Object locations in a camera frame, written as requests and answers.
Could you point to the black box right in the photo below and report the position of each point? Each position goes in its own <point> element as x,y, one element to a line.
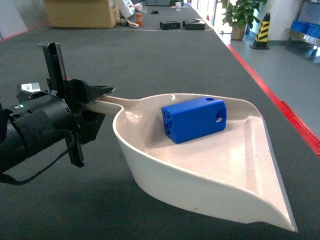
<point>194,25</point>

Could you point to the stainless steel roller shelf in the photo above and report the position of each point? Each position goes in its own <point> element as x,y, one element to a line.
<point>305,26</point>

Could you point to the black box left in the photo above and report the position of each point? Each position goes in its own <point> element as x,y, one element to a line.
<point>169,25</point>

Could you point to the potted green plant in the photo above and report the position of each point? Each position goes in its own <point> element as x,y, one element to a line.
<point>241,14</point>

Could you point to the blue plastic block part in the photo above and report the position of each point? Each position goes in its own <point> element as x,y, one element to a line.
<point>193,119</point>

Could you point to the wooden handled brush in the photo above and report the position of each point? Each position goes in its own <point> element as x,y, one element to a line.
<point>126,22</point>

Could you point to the white paper cup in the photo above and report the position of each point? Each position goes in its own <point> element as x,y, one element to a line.
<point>178,6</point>

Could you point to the orange bottle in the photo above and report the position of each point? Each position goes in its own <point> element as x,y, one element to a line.
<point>139,19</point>

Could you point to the yellow black traffic cone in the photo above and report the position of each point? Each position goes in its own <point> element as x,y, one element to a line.
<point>261,39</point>

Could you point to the beige plastic dustpan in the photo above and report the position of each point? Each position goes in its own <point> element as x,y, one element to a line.
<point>231,175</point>

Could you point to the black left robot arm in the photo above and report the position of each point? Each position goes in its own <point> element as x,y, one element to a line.
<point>9,138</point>

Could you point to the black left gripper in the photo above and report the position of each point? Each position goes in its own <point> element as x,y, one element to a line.
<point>44,118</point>

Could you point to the black box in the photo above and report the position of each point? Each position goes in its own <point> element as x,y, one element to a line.
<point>194,25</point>
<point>169,25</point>

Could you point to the large cardboard box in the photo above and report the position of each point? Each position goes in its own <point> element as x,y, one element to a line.
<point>85,14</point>

